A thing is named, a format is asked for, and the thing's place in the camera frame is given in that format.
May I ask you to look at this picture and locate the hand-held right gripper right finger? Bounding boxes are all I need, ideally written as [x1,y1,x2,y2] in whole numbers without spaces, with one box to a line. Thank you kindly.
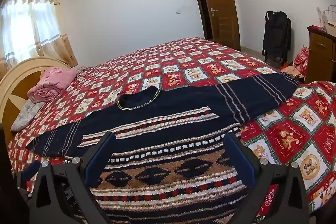
[223,132,312,224]

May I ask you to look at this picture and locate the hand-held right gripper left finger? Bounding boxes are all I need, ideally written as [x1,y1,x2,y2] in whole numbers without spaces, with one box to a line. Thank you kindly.
[30,132,117,224]

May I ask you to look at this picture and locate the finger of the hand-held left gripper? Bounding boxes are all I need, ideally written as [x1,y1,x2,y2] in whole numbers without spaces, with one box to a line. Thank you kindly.
[16,160,41,200]

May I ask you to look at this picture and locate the navy patterned knit sweater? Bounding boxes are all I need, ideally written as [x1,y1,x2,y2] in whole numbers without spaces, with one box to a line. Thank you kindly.
[26,72,300,224]

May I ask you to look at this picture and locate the grey pillow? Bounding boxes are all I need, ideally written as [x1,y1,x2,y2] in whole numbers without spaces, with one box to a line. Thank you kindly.
[10,101,46,132]

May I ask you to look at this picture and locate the cream wooden headboard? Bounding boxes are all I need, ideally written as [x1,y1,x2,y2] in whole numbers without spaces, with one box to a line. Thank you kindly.
[0,57,72,146]

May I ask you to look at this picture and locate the folded pink blanket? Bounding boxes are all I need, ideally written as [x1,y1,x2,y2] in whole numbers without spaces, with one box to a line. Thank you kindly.
[27,68,77,104]

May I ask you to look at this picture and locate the orange cloth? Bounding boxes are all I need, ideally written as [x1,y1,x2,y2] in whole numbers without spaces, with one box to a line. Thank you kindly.
[281,64,305,80]

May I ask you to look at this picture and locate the red printed bed blanket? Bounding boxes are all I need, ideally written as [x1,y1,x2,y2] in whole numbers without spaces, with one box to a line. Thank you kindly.
[7,37,336,224]

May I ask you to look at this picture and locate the red plaid bag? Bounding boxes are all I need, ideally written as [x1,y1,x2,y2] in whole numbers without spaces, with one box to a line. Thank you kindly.
[293,46,310,75]

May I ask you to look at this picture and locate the yellow curtain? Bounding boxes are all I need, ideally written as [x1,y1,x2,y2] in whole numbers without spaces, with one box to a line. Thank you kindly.
[0,0,78,75]

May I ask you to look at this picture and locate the brown wooden cabinet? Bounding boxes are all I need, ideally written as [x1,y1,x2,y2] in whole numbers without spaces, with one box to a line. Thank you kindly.
[304,26,336,84]

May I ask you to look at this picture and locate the white sheer curtain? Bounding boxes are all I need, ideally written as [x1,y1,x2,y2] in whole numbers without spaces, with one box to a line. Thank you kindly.
[0,0,62,60]

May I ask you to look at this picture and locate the brown wooden door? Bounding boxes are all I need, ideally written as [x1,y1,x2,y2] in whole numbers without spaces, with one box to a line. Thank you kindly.
[196,0,241,51]

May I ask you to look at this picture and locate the white paper bag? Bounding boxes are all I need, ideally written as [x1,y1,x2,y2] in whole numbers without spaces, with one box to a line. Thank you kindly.
[316,5,336,34]

